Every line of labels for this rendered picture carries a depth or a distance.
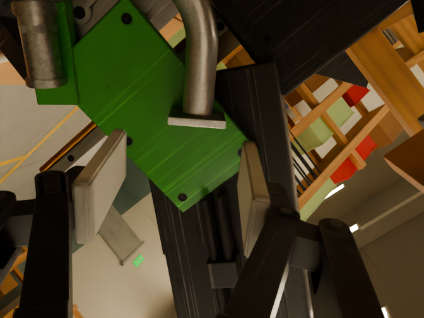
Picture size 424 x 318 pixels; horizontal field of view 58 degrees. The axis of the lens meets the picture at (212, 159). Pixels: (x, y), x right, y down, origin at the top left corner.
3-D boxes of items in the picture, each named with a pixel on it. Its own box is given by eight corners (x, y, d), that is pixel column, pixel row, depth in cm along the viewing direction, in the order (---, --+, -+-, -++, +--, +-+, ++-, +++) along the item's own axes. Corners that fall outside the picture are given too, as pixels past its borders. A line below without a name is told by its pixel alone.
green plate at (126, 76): (73, 62, 46) (188, 182, 52) (43, 73, 39) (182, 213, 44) (141, -4, 43) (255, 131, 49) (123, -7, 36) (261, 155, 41)
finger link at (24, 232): (58, 255, 15) (-20, 248, 15) (96, 193, 19) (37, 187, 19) (56, 222, 14) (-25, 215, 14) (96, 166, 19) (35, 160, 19)
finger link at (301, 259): (272, 240, 14) (351, 246, 14) (259, 180, 19) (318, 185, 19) (267, 272, 15) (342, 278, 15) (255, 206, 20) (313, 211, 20)
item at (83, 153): (90, 151, 72) (100, 163, 72) (36, 168, 57) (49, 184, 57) (254, 7, 62) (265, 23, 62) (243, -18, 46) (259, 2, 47)
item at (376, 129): (124, 9, 296) (312, 250, 303) (291, -63, 414) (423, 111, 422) (110, 48, 343) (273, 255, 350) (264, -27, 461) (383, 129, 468)
